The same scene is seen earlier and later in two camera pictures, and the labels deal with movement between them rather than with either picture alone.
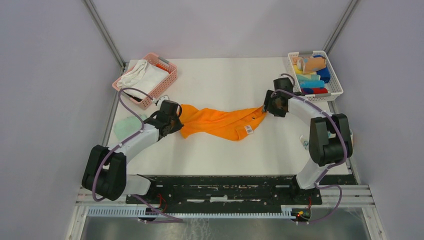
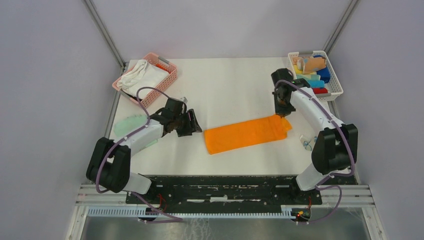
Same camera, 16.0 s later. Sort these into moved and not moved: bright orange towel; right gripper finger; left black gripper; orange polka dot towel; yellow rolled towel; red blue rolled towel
Moved: bright orange towel; right gripper finger
Not moved: yellow rolled towel; left black gripper; orange polka dot towel; red blue rolled towel
